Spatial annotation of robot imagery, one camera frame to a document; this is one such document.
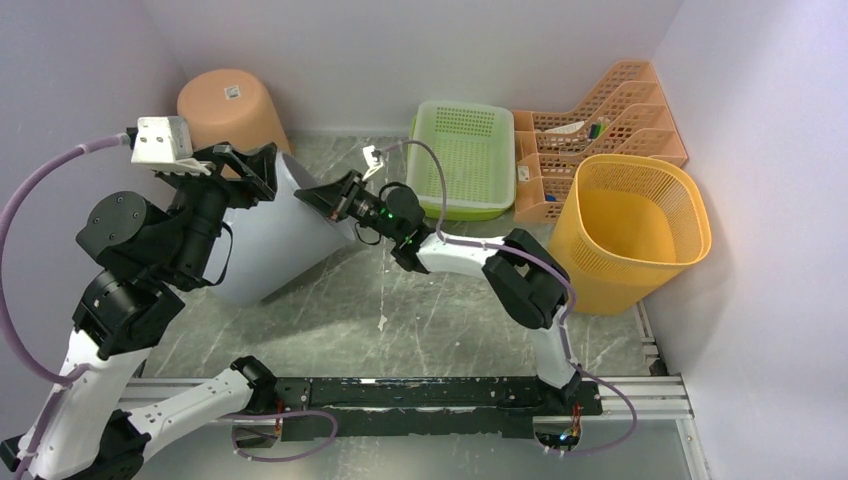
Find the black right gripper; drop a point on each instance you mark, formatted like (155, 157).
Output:
(336, 200)

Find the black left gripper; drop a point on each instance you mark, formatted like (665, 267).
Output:
(259, 167)

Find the grey plastic bin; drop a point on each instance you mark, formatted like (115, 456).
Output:
(274, 242)

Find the large orange plastic bucket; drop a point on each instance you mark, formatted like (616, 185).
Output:
(231, 106)

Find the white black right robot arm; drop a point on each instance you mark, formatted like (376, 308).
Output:
(531, 286)

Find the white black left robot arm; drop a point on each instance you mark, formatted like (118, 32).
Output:
(148, 258)

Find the green tray under basket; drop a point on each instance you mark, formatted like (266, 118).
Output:
(480, 174)

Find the white perforated basket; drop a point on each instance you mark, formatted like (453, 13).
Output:
(475, 118)

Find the black base bar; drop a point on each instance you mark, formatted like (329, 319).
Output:
(357, 407)

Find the yellow slatted waste basket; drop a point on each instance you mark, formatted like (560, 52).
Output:
(628, 226)

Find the peach plastic file organizer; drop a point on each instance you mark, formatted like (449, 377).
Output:
(626, 112)

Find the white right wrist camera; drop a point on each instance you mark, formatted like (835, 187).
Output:
(374, 159)

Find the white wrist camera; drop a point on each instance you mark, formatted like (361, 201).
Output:
(374, 159)
(163, 144)

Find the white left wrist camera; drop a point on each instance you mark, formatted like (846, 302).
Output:
(163, 144)

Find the aluminium rail frame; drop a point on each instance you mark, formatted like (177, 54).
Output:
(660, 398)

